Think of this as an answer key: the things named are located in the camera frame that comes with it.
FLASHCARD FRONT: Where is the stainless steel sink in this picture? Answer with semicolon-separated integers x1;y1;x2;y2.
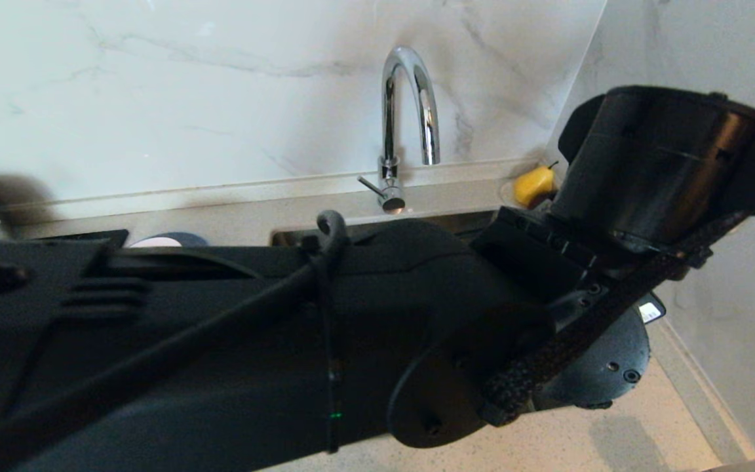
270;208;506;248

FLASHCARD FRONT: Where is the yellow pear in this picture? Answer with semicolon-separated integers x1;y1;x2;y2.
514;162;558;209

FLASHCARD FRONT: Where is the chrome gooseneck faucet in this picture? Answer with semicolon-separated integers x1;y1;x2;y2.
358;45;442;214

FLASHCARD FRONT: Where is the blue grey plate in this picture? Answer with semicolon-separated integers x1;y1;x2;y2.
130;231;210;248

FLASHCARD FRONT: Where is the black induction cooktop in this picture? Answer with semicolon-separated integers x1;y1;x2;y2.
37;229;129;248

